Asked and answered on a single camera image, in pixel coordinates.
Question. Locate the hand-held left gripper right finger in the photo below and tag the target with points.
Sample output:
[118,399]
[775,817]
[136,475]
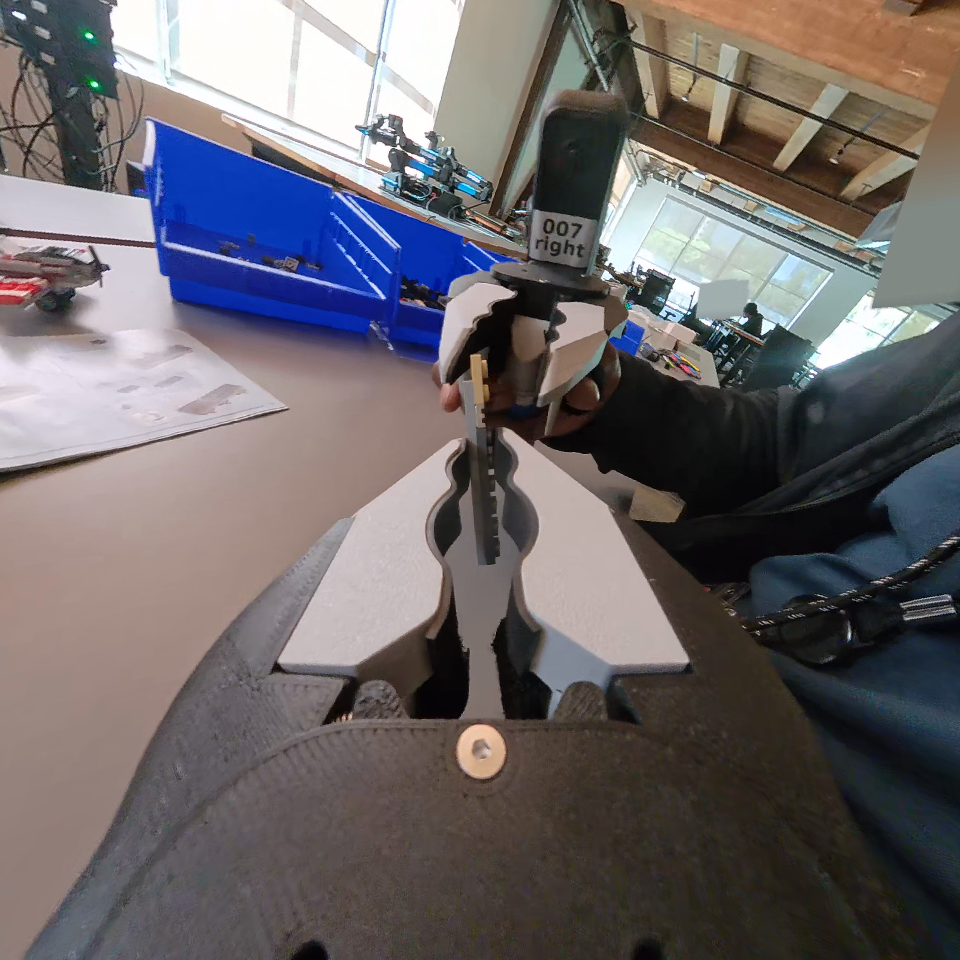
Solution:
[600,592]

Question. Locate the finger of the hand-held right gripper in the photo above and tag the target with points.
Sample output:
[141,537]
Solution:
[459,330]
[577,352]

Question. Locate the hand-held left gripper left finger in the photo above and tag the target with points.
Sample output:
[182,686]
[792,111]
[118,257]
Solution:
[360,592]

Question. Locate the small yellow brick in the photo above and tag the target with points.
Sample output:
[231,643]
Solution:
[477,382]

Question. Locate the long grey plate brick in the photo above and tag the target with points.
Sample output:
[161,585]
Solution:
[484,525]

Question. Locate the person's right forearm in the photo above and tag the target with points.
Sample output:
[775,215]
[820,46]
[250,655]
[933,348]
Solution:
[690,435]

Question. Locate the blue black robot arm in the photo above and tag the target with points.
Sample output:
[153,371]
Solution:
[442,169]

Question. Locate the grey desk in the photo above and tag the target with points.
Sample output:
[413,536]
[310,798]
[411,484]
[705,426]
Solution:
[187,562]

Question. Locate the person's right hand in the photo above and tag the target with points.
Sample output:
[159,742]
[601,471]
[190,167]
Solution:
[534,429]

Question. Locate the loose small bricks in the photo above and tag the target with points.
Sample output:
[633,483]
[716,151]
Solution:
[420,292]
[289,262]

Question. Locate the cluttered white table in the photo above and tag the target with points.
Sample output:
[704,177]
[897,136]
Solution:
[675,337]

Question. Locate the small tan block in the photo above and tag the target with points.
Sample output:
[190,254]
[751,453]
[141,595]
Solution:
[656,508]

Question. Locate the black office chair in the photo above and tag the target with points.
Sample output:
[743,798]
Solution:
[776,360]

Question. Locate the long wooden workbench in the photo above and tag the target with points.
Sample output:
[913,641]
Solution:
[337,171]

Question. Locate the large blue storage bin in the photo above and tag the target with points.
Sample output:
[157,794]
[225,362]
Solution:
[225,180]

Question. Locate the person's black jacket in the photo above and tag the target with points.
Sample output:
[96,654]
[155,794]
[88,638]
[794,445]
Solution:
[862,420]

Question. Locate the brick instruction booklet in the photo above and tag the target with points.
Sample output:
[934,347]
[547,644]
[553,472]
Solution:
[112,405]

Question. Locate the person's blue hoodie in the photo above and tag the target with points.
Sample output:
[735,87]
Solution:
[900,750]

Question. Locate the grey table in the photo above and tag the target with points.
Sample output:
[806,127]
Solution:
[67,206]

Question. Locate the red white brick aircraft model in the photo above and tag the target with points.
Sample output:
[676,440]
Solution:
[45,270]

